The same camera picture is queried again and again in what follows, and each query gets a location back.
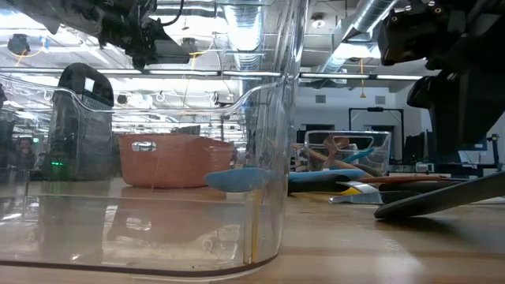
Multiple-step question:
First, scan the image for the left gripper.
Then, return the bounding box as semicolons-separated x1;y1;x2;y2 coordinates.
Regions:
97;0;191;70

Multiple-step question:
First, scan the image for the black rectangular spatula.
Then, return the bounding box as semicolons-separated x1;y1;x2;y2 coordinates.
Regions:
286;170;505;220

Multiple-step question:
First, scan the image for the small blue spoon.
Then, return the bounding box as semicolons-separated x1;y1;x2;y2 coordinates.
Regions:
346;147;377;163

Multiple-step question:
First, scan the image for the large blue spoon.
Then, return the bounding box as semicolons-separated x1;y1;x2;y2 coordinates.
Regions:
204;165;366;194

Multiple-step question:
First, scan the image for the black ceiling sensor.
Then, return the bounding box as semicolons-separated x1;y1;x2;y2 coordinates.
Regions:
180;37;199;57
6;33;32;56

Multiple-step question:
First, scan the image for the black computer monitor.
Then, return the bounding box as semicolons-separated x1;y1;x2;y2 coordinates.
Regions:
467;136;489;154

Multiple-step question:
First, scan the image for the dark computer monitor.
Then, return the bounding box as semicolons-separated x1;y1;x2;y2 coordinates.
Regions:
404;132;432;165

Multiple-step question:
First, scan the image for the dark background desk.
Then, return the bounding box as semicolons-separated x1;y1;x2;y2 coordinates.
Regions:
388;161;505;178

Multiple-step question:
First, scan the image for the black round spatula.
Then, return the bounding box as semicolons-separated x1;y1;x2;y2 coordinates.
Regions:
377;179;466;193

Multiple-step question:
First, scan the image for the small clear plastic bin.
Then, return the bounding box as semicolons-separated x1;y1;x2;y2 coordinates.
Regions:
302;129;392;177

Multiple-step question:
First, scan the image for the orange plastic bin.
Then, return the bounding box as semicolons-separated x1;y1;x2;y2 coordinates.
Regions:
118;133;237;189

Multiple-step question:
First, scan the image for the large clear plastic bin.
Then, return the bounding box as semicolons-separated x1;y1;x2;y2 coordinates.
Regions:
0;0;311;282

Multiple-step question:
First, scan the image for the black monitor post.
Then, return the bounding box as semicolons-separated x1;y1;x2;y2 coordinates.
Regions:
488;133;502;171

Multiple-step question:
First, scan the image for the black metal gantry frame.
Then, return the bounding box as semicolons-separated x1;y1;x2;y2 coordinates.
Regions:
348;106;406;159

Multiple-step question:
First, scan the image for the yellow hanging cord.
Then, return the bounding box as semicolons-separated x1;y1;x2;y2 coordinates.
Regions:
357;57;367;99

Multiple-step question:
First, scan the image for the silver ceiling air duct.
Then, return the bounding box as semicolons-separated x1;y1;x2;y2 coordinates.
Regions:
319;0;398;74

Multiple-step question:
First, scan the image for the suspended ceiling light rail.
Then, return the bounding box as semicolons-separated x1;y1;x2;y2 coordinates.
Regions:
0;66;425;84

